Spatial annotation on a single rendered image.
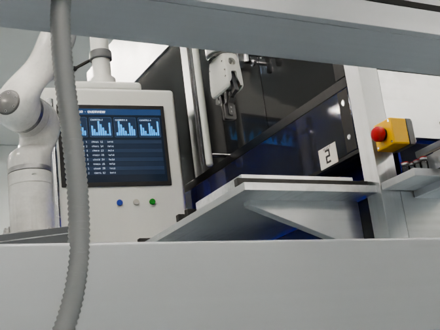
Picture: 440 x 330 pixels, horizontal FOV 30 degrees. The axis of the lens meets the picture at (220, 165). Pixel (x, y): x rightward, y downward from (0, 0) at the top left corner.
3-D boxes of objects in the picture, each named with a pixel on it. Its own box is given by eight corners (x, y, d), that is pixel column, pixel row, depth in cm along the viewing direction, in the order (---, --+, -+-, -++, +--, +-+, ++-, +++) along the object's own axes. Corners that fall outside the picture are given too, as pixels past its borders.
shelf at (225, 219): (266, 251, 276) (266, 245, 277) (401, 192, 218) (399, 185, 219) (134, 254, 254) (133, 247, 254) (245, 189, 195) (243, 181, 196)
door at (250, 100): (205, 173, 304) (187, 29, 321) (269, 129, 265) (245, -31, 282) (203, 173, 304) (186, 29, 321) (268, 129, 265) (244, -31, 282)
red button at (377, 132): (382, 144, 214) (379, 129, 215) (391, 139, 210) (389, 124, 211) (370, 143, 212) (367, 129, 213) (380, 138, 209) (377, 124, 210)
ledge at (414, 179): (423, 190, 219) (421, 184, 220) (457, 176, 209) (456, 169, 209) (382, 190, 213) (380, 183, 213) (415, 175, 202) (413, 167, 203)
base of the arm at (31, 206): (-13, 238, 211) (-16, 169, 216) (8, 251, 229) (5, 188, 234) (61, 228, 211) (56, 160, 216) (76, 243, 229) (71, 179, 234)
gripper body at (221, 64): (242, 48, 216) (248, 88, 213) (224, 64, 225) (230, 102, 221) (217, 45, 213) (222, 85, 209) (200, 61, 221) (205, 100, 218)
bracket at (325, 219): (359, 251, 220) (351, 203, 224) (366, 248, 218) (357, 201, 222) (249, 253, 204) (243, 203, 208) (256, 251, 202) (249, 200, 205)
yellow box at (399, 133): (398, 153, 218) (393, 128, 220) (416, 144, 212) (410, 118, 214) (376, 152, 214) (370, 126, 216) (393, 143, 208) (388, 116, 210)
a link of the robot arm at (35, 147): (-1, 173, 221) (-5, 91, 228) (31, 188, 238) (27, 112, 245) (39, 165, 218) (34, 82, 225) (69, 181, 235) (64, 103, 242)
